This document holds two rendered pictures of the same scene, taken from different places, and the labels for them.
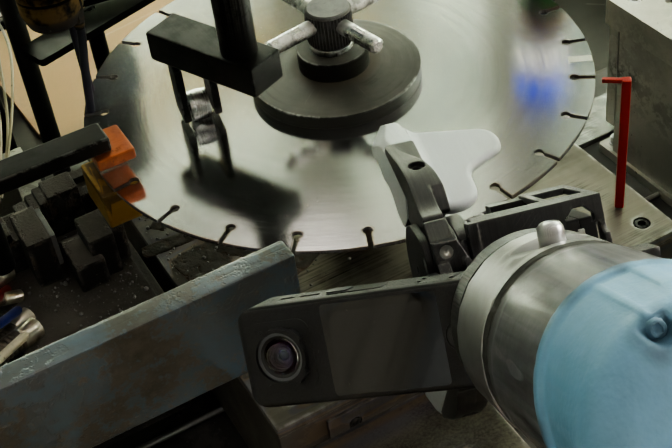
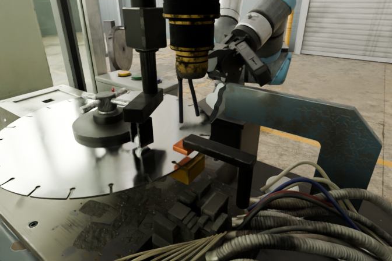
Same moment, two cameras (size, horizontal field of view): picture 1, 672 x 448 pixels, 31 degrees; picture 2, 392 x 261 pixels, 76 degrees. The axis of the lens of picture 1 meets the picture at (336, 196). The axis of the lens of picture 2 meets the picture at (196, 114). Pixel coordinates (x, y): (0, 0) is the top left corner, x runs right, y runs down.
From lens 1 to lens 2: 0.86 m
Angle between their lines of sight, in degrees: 95
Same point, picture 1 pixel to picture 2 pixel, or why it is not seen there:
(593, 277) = not seen: outside the picture
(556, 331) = not seen: outside the picture
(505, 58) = not seen: hidden behind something
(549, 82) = not seen: hidden behind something
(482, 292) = (261, 22)
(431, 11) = (62, 117)
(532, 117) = (130, 95)
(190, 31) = (139, 101)
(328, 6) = (105, 93)
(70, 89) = not seen: outside the picture
